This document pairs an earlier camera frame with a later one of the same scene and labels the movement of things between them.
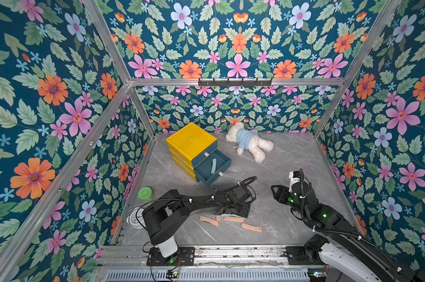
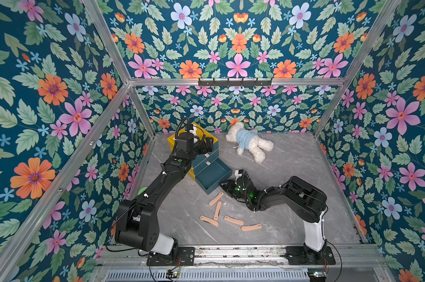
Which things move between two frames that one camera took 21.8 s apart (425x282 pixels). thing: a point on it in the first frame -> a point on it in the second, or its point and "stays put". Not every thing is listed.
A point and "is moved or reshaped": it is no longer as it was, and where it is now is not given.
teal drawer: (205, 154) stays put
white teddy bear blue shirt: (248, 139) stays put
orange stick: (209, 220) stays put
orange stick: (234, 219) stays put
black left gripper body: (242, 210) -> (198, 149)
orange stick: (251, 227) is moved or reshaped
